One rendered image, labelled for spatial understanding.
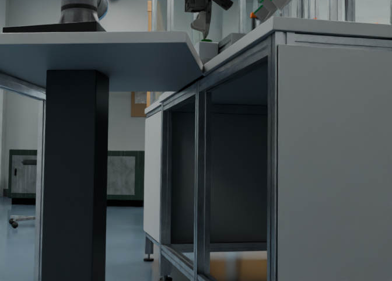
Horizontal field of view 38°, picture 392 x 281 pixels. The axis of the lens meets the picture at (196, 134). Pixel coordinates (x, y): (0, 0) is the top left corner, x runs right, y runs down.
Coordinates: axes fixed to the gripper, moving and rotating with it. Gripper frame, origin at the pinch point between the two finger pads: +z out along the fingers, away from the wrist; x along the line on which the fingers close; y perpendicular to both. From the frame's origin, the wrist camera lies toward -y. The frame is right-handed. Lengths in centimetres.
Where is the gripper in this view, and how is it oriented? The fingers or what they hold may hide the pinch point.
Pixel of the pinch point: (206, 35)
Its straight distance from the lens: 201.0
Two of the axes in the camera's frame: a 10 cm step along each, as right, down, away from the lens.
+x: 2.2, -0.5, -9.7
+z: -0.1, 10.0, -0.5
